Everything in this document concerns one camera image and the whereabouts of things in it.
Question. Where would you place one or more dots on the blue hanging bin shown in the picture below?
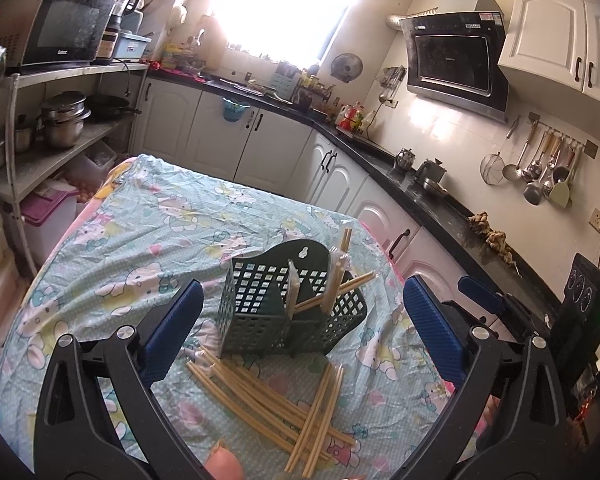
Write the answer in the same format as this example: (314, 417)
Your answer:
(233, 111)

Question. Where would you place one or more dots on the green plastic utensil basket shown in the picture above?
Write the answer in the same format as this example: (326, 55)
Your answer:
(271, 303)

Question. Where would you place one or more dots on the small steel teapot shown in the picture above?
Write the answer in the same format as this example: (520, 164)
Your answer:
(403, 161)

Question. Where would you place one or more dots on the person left hand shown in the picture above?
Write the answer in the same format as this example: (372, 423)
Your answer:
(223, 464)

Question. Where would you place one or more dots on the black microwave oven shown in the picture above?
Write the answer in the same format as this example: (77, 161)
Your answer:
(48, 32)

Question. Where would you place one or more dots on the black blender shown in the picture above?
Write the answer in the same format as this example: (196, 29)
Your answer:
(105, 50)

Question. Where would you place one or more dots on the white upper cabinet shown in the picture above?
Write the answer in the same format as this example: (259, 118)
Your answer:
(557, 40)

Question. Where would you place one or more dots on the bamboo chopstick on table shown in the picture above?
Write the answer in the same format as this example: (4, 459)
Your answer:
(280, 404)
(260, 419)
(310, 418)
(326, 418)

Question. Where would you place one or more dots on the steel pot on shelf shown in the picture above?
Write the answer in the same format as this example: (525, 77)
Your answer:
(62, 118)

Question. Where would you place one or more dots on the steel kettle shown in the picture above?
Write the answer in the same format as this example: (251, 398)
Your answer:
(431, 169)

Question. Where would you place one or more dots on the pink lidded storage box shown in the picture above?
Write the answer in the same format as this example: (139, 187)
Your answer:
(47, 212)

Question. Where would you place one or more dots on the cartoon print tablecloth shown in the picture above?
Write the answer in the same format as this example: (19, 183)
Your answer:
(161, 225)

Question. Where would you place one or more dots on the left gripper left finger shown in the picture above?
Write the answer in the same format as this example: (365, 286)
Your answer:
(97, 416)

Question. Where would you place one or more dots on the kitchen window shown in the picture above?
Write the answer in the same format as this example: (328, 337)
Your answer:
(298, 32)

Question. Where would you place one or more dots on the blue plastic box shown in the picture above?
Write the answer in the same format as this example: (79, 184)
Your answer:
(130, 47)

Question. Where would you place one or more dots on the metal storage shelf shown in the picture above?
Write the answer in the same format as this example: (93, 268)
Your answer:
(23, 172)

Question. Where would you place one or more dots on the hanging ladles and spatulas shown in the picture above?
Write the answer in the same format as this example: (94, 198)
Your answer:
(553, 168)

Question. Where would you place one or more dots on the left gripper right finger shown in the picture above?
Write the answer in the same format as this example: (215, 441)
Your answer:
(506, 418)

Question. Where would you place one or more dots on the wire skimmer strainer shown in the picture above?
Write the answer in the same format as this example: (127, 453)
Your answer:
(491, 169)

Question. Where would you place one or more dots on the wall ventilation fan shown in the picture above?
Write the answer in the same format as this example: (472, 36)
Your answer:
(346, 67)

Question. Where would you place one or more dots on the black range hood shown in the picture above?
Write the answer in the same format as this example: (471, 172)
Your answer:
(452, 54)

